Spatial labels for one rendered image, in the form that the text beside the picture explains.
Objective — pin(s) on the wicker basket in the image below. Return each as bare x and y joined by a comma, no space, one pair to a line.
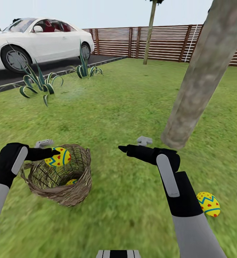
64,195

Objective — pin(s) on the easter egg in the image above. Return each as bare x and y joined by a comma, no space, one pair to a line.
72,181
60,159
209,203

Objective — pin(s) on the driveway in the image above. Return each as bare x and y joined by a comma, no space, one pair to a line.
7,77

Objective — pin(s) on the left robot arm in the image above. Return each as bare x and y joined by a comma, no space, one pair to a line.
12,157

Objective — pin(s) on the car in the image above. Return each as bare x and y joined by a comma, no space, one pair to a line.
41,39

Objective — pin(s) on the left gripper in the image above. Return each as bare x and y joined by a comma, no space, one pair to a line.
45,153

